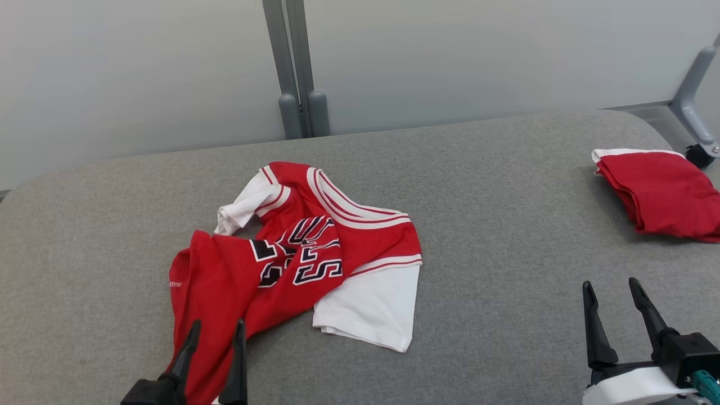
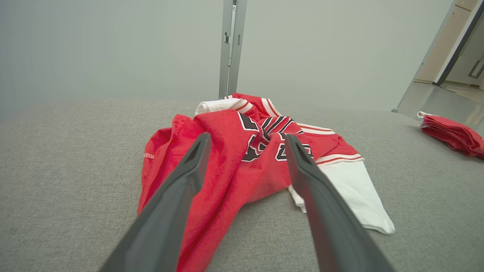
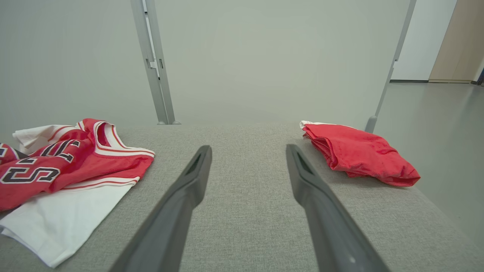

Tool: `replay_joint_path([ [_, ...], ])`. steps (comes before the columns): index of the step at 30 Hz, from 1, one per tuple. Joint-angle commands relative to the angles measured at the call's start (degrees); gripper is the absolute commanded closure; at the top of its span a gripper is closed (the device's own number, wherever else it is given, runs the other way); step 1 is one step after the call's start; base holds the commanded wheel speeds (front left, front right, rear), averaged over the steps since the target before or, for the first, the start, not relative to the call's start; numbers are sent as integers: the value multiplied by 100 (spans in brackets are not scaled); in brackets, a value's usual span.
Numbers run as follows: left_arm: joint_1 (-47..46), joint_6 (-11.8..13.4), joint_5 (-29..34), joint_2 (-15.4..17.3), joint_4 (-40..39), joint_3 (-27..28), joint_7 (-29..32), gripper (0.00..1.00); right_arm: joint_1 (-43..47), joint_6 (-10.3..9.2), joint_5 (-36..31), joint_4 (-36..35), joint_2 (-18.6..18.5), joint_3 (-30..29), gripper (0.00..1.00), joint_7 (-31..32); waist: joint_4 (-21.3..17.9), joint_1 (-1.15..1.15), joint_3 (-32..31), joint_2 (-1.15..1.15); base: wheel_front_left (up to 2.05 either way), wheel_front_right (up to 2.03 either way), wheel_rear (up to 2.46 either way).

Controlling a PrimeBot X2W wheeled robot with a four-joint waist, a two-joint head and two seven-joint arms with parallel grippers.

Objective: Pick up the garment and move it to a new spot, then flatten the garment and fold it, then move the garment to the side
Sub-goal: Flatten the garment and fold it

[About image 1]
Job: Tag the red and white jersey shirt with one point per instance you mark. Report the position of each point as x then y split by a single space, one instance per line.
225 281

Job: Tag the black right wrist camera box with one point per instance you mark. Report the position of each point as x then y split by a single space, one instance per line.
689 354

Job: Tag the black caster wheel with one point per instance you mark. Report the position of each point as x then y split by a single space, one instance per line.
697 156

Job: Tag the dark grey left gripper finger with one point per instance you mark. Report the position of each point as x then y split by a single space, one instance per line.
236 377
187 360

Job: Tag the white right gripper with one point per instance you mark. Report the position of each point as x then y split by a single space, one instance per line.
624 388

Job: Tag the grey metal partition foot bracket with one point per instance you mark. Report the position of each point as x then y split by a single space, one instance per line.
693 76

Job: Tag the red shorts with white stripe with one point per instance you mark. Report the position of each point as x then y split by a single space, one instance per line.
664 191

